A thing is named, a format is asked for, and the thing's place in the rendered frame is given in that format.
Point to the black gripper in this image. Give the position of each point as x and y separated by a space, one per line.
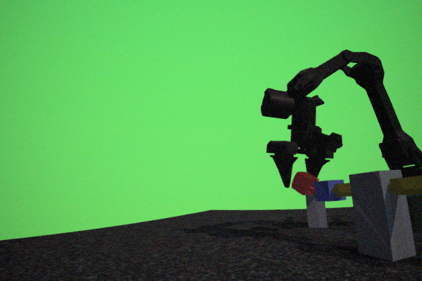
284 152

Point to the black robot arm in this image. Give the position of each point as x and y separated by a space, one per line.
397 147

